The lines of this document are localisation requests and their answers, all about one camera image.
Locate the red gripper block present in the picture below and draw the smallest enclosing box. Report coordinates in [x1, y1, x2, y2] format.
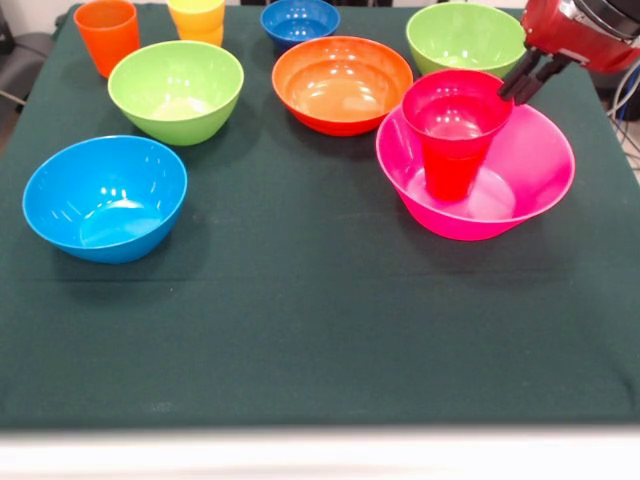
[496, 0, 640, 107]

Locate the small crimson pink bowl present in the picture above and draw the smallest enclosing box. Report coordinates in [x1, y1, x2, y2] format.
[401, 68, 516, 162]

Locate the red cup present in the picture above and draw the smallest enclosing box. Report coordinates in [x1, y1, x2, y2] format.
[423, 144, 489, 203]

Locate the orange bowl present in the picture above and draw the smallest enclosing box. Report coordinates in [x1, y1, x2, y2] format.
[271, 35, 415, 137]

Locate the lime green bowl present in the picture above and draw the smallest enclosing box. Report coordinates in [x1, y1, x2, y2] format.
[107, 40, 245, 147]
[405, 2, 529, 80]

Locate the large magenta bowl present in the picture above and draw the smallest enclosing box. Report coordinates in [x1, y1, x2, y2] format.
[375, 102, 577, 243]

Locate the small dark blue bowl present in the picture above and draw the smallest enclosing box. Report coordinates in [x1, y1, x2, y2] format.
[259, 0, 342, 51]

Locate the yellow cup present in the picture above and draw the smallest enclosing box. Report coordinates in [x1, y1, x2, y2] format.
[165, 0, 227, 48]

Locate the dark green table cloth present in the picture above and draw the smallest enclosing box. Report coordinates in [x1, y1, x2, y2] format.
[0, 3, 640, 431]

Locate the orange cup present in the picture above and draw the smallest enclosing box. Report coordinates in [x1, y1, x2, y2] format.
[73, 0, 142, 79]

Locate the light blue bowl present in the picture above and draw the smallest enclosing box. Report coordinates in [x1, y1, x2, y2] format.
[21, 134, 189, 265]

